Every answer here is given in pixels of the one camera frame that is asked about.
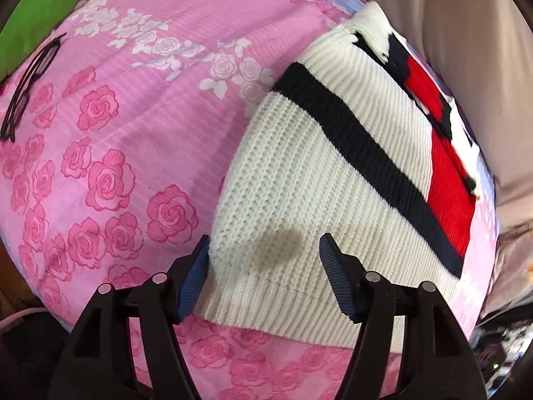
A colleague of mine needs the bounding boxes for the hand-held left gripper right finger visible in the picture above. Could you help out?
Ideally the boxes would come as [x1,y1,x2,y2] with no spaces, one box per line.
[318,233,488,400]

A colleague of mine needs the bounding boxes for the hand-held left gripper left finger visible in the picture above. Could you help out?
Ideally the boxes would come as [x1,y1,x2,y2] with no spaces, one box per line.
[48,234,211,400]

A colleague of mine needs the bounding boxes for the white knitted striped sweater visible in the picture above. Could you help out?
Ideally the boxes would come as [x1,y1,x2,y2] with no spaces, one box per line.
[194,2,486,348]

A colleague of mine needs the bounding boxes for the dark clutter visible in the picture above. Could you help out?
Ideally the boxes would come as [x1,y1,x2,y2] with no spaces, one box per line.
[470,312,533,386]

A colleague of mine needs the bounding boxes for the pink floral bedsheet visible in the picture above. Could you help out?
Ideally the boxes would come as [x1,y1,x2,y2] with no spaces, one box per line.
[0,0,500,400]

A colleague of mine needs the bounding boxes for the black eyeglasses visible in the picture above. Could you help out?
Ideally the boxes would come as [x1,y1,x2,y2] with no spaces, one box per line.
[0,32,67,142]

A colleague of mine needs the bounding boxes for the green cloth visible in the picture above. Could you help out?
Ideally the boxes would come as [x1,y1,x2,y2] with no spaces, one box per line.
[0,0,90,82]

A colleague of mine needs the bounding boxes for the pink cable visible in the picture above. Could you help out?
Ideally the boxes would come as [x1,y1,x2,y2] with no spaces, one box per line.
[0,306,47,331]

